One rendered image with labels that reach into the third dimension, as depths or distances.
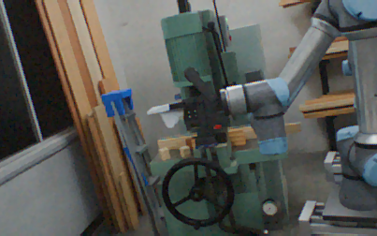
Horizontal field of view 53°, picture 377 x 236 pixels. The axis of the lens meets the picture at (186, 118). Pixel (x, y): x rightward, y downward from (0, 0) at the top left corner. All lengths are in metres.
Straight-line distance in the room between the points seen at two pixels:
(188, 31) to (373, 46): 0.86
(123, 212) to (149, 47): 1.85
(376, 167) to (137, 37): 3.49
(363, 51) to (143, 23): 3.39
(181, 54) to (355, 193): 0.88
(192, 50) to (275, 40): 2.38
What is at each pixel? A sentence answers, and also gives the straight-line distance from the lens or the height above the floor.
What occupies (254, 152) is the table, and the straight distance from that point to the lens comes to 1.62.
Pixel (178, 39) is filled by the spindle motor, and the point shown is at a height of 1.40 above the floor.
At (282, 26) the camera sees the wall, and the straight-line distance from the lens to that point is 3.97.
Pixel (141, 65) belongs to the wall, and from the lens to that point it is 4.25.
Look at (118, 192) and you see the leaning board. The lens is 3.15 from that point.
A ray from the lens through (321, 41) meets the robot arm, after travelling 1.10.
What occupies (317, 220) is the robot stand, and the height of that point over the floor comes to 0.77.
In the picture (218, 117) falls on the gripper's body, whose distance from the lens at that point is 0.97.
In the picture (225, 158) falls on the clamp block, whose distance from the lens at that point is 1.53.
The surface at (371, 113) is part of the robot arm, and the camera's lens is 1.03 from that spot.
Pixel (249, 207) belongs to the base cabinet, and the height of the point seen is 0.64.
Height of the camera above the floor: 1.39
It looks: 11 degrees down
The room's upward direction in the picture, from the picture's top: 12 degrees counter-clockwise
